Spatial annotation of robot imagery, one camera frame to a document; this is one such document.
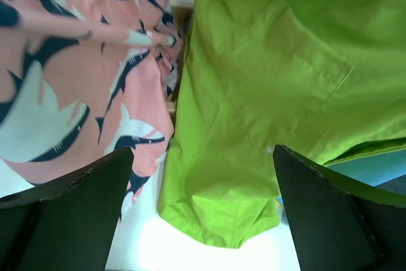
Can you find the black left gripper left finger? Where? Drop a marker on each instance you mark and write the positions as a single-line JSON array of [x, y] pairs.
[[69, 222]]

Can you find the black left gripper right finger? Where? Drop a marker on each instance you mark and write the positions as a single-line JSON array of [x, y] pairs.
[[336, 222]]

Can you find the lime green shorts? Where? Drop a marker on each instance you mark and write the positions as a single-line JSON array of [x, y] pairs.
[[323, 77]]

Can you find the pink shark print shorts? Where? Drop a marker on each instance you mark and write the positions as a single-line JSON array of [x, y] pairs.
[[81, 79]]

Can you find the wooden clothes rack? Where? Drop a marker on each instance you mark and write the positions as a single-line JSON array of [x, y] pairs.
[[182, 14]]

